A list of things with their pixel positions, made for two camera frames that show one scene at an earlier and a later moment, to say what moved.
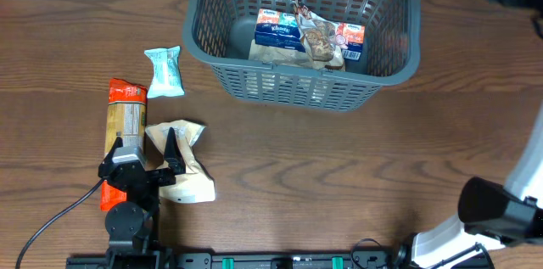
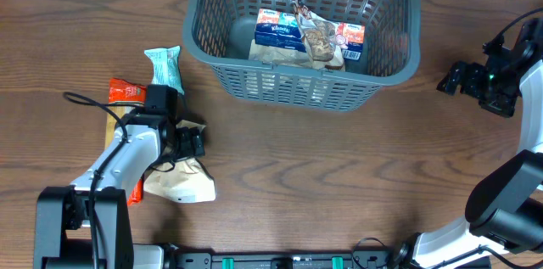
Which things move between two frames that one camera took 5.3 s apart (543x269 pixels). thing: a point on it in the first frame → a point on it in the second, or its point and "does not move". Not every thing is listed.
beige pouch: x=196 y=184 does not move
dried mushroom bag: x=319 y=39 does not move
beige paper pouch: x=278 y=54 does not move
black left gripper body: x=149 y=197 → x=185 y=142
